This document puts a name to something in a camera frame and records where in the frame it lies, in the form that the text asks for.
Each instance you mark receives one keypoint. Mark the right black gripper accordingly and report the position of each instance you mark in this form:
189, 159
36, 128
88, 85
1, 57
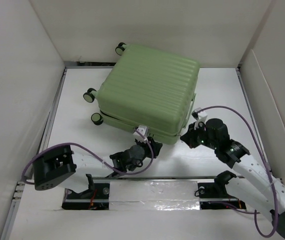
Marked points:
189, 136

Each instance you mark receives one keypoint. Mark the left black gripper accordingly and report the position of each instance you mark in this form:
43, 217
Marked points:
154, 145

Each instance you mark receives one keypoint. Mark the green suitcase with blue lining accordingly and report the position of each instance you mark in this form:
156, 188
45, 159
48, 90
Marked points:
147, 87

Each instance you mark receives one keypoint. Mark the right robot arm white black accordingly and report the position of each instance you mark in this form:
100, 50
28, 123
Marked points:
247, 179

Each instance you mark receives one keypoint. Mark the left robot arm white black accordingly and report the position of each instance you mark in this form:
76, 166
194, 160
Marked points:
60, 166

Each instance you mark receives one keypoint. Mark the silver tape strip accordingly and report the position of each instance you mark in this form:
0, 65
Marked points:
153, 195

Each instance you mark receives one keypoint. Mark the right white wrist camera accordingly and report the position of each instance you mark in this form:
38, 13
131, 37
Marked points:
200, 117

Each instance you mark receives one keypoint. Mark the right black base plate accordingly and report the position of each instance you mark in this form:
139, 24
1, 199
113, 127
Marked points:
212, 199

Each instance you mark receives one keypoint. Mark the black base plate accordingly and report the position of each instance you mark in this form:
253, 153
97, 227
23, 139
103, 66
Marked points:
89, 200
212, 199

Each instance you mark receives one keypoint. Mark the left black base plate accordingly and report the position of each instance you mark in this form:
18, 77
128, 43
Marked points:
89, 200

